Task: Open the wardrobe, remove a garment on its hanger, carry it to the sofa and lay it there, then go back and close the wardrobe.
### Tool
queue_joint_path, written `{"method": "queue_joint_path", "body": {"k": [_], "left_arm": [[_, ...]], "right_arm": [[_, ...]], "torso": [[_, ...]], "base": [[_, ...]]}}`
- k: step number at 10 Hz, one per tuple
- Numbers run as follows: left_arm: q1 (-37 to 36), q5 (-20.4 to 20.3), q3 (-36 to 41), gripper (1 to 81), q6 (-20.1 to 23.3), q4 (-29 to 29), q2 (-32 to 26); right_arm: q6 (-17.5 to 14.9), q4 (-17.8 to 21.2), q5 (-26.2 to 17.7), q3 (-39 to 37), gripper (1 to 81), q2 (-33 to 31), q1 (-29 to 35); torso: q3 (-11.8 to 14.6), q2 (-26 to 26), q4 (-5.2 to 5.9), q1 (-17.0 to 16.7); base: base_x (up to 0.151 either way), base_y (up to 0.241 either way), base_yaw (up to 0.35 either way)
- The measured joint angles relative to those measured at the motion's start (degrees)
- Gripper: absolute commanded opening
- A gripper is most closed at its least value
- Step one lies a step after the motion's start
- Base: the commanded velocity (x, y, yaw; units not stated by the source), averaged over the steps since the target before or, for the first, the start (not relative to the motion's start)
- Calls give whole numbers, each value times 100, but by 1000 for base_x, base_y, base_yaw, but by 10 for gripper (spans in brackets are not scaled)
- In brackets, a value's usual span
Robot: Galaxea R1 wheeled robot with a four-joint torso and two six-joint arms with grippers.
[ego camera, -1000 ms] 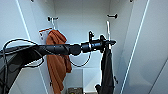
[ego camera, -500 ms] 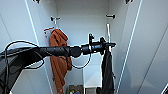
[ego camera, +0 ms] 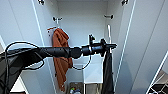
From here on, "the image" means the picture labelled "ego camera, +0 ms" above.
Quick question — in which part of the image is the orange hooded sweatshirt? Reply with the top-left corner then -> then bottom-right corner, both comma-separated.
51,28 -> 74,93

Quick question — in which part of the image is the black sweatshirt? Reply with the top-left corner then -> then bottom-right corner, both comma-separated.
101,49 -> 116,94

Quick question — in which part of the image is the black door hinge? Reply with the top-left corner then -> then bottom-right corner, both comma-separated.
37,0 -> 45,5
121,0 -> 130,6

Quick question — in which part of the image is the white wardrobe shelf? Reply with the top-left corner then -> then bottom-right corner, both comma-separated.
82,63 -> 104,84

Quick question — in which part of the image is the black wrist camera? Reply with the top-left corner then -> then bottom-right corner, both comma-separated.
87,33 -> 96,46

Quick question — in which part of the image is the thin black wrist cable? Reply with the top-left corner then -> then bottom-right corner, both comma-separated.
71,54 -> 93,71

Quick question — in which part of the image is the white wardrobe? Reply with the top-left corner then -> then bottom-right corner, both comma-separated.
31,0 -> 134,94

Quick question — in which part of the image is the black wall hook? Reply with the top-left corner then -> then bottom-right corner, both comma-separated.
103,14 -> 114,20
52,16 -> 63,22

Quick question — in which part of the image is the white wardrobe door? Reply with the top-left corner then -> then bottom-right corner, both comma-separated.
0,0 -> 58,94
114,0 -> 168,94

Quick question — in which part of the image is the orange and white label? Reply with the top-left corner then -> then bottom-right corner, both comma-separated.
46,26 -> 56,36

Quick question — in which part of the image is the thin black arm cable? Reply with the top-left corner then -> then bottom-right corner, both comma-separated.
2,41 -> 46,94

